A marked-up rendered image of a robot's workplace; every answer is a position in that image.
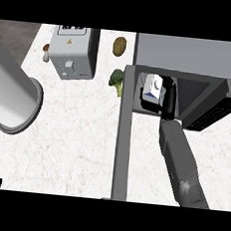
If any white and blue milk carton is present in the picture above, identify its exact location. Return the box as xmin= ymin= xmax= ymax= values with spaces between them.
xmin=141 ymin=73 xmax=168 ymax=106

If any grey microwave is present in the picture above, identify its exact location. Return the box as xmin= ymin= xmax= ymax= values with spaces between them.
xmin=126 ymin=33 xmax=231 ymax=135

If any white cylinder with grey rim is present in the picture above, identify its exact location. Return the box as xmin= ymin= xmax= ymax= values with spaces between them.
xmin=0 ymin=38 xmax=50 ymax=138

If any brown potato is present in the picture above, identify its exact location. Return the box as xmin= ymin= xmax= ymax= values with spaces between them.
xmin=112 ymin=35 xmax=128 ymax=59

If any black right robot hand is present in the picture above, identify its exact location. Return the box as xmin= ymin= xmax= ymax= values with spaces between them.
xmin=137 ymin=73 xmax=179 ymax=122

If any green broccoli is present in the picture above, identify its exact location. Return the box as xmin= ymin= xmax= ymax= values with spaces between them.
xmin=107 ymin=68 xmax=125 ymax=98

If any brown mushroom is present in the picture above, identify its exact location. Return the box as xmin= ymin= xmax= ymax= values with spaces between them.
xmin=41 ymin=43 xmax=52 ymax=63

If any grey toaster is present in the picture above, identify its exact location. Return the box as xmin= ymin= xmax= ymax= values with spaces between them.
xmin=45 ymin=24 xmax=102 ymax=84

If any grey microwave door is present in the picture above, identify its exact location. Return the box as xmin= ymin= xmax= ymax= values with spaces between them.
xmin=110 ymin=64 xmax=140 ymax=202

